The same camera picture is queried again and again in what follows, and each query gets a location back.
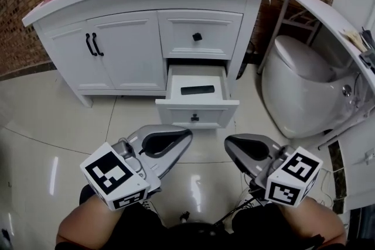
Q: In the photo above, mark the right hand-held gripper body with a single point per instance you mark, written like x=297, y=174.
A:
x=296, y=178

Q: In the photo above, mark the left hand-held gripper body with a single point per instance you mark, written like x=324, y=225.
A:
x=109, y=175

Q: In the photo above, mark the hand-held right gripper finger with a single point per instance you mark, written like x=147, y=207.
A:
x=252, y=165
x=244, y=138

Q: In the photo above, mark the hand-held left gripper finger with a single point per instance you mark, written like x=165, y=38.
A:
x=173, y=131
x=167, y=165

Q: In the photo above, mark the white drawer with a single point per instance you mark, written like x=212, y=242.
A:
x=178, y=47
x=175, y=114

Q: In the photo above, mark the black remote control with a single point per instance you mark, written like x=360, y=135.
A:
x=197, y=90

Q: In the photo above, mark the person's left forearm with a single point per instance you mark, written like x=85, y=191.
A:
x=86, y=222

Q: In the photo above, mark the person's right forearm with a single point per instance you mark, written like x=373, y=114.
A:
x=313, y=222

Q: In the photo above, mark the black open drawer knob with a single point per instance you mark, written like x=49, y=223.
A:
x=195, y=118

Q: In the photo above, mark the white closed drawer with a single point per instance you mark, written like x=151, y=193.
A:
x=178, y=47

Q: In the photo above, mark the black closed drawer knob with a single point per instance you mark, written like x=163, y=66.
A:
x=197, y=37

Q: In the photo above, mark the person's right white shoe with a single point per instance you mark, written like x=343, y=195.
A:
x=243, y=199

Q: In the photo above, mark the person's white shoe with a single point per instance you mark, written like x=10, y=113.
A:
x=148, y=206
x=243, y=199

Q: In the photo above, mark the person's left white shoe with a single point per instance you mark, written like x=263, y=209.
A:
x=148, y=206

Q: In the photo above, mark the small stool caster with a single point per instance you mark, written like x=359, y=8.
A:
x=184, y=217

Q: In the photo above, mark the person's black clothing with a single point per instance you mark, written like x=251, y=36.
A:
x=137, y=228

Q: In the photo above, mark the white toilet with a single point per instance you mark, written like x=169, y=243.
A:
x=299, y=108

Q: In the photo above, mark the white floor panel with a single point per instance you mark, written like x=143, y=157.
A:
x=359, y=187

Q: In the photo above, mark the white panel latch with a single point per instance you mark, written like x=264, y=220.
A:
x=368, y=158

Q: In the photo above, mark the white cabinet door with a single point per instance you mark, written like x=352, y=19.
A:
x=132, y=58
x=73, y=70

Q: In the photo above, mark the white toilet lid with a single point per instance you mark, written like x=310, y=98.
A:
x=301, y=58

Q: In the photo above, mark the chrome toilet button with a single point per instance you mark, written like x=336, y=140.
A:
x=347, y=90

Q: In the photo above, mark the grey device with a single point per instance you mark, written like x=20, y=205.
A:
x=367, y=59

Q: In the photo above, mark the beige cloth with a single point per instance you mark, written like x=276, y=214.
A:
x=353, y=39

